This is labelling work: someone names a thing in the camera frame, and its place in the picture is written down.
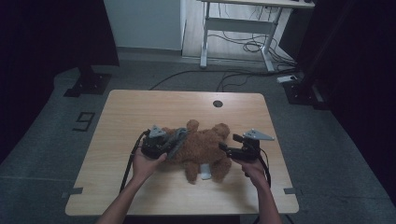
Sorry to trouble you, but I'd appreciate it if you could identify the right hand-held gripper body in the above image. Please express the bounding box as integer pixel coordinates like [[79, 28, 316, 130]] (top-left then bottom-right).
[[232, 128, 276, 163]]

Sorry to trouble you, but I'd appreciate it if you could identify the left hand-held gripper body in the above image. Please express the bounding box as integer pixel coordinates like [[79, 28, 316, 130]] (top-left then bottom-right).
[[140, 124, 172, 161]]

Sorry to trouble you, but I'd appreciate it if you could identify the brown teddy bear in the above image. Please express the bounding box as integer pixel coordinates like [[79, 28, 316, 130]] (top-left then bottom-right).
[[162, 119, 233, 185]]

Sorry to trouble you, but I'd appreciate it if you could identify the grey cloth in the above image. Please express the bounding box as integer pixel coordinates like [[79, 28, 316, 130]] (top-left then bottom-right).
[[165, 127, 190, 161]]

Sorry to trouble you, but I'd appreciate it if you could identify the person's left hand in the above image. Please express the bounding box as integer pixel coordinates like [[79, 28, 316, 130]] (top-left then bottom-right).
[[132, 150, 168, 189]]

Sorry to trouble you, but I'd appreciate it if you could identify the person's right hand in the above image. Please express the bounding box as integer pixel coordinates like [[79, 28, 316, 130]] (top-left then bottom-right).
[[233, 157, 269, 189]]

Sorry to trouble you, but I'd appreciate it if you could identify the grey tape piece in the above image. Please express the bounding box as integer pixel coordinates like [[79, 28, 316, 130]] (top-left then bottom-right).
[[61, 187, 84, 199], [283, 187, 303, 196]]

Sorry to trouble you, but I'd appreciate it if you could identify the black stand base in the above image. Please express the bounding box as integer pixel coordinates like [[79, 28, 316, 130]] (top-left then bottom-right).
[[64, 64, 112, 98], [283, 78, 331, 111]]

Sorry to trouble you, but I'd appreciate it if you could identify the white power strip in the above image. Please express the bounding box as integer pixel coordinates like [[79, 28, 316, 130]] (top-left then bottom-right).
[[276, 75, 299, 84]]

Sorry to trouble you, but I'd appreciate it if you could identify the white metal desk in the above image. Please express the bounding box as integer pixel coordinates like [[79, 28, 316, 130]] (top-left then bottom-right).
[[197, 0, 316, 73]]

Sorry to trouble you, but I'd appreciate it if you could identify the dark curtain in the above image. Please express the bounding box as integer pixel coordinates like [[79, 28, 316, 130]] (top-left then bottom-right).
[[0, 0, 120, 164], [295, 0, 396, 200]]

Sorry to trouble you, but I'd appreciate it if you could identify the long black floor cable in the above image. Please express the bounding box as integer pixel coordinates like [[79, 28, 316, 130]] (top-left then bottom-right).
[[148, 68, 281, 91]]

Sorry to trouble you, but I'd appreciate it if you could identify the tangle of black cables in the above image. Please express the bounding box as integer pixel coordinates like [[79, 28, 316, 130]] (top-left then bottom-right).
[[208, 6, 297, 69]]

